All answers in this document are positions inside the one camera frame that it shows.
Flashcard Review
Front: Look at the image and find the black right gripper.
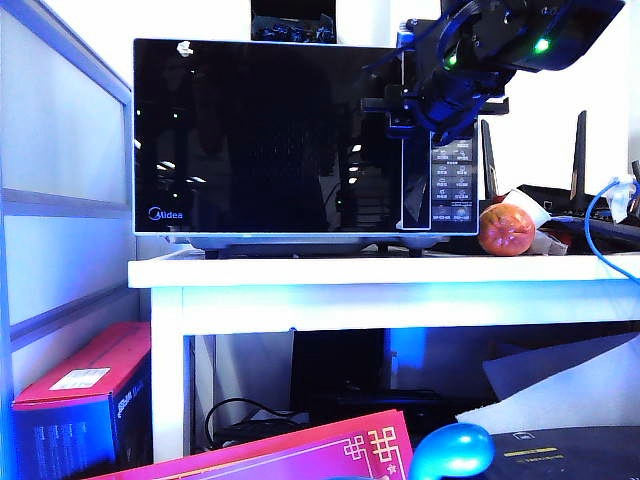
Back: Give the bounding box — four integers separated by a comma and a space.
360, 65, 516, 147

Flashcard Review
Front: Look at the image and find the black glass microwave door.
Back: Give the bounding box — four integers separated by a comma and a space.
132, 38, 432, 235

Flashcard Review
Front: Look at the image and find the orange fruit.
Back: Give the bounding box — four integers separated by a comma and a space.
477, 202, 537, 258

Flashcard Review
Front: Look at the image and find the white paper cup blue print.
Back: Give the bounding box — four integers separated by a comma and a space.
492, 188, 551, 231

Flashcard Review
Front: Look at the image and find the black router with antennas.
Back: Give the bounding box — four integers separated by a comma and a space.
478, 109, 640, 254

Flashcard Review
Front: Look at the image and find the white table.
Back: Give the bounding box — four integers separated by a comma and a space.
127, 252, 640, 464

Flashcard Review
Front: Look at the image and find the red and white crumpled packet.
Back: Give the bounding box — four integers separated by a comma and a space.
529, 227, 571, 256

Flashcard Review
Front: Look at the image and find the black computer tower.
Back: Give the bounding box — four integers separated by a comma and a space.
289, 328, 389, 416

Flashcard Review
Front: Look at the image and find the grey blue sheet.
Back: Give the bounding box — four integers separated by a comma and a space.
482, 332, 640, 401

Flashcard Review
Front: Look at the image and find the white office partition panel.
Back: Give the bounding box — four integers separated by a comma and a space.
0, 0, 139, 480

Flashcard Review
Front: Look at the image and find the glossy blue rounded object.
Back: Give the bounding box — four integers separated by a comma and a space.
407, 422, 496, 480

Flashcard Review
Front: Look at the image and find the white foam sheet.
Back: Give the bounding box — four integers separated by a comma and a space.
454, 349, 640, 436

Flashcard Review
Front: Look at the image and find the pink gift box gold pattern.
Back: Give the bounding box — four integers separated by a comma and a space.
84, 408, 415, 480

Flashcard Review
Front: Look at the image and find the black box with gold print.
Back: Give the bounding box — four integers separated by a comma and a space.
482, 424, 640, 480

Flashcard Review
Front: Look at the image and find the red and blue router box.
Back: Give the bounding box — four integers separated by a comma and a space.
12, 322, 154, 480

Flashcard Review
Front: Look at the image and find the blue robot arm cable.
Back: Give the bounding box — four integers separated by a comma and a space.
369, 0, 481, 76

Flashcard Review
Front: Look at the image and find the blue ethernet cable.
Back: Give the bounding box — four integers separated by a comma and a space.
582, 177, 640, 284

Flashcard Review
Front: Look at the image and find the white cable tag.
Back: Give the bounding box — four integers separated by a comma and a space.
605, 174, 640, 225

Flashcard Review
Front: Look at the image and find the black power cable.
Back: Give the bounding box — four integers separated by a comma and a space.
203, 396, 306, 451

